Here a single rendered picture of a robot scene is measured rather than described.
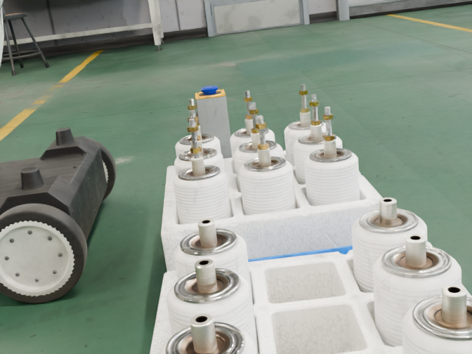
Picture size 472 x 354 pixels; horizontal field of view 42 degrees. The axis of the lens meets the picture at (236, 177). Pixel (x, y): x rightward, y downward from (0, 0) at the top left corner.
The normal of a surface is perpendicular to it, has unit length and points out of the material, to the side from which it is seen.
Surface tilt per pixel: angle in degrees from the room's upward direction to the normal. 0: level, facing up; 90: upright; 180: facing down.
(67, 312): 0
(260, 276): 0
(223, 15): 90
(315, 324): 90
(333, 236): 90
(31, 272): 90
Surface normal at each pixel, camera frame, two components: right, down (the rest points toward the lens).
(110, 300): -0.11, -0.94
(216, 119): 0.07, 0.31
